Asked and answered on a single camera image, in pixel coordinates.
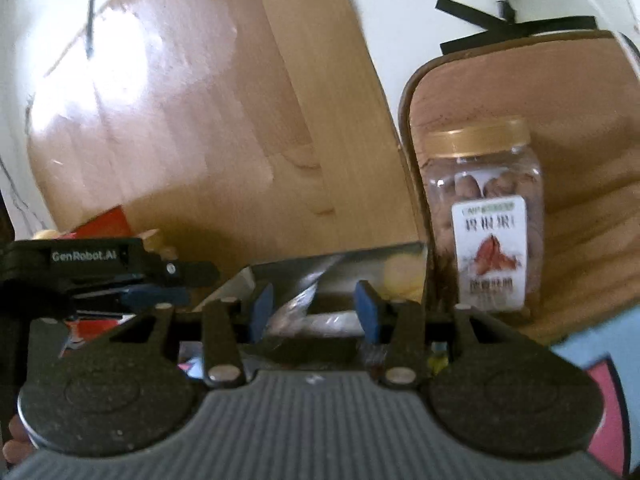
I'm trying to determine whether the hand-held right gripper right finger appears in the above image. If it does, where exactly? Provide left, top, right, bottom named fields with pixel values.
left=354, top=280, right=543, bottom=390

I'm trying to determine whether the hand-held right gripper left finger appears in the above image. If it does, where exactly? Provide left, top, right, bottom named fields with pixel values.
left=107, top=282, right=275, bottom=388

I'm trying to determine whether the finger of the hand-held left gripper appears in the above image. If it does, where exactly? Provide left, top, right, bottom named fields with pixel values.
left=144, top=255, right=221, bottom=288
left=117, top=282, right=192, bottom=313

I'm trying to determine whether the silver snack bag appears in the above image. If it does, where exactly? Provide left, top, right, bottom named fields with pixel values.
left=190, top=242, right=431, bottom=361

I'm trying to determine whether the red box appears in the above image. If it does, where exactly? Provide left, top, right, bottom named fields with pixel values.
left=60, top=204, right=138, bottom=356

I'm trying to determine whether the pecan jar with gold lid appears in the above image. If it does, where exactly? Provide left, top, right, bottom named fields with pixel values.
left=419, top=116, right=546, bottom=322

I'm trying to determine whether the large wooden board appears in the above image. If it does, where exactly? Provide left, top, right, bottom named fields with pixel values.
left=25, top=0, right=426, bottom=261

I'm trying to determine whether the black tape strip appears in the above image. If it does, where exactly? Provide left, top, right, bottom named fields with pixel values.
left=84, top=0, right=97, bottom=58
left=435, top=0, right=516, bottom=26
left=440, top=16, right=598, bottom=56

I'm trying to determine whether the blue blanket with pink print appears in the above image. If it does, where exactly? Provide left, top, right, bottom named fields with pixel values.
left=545, top=305, right=640, bottom=476

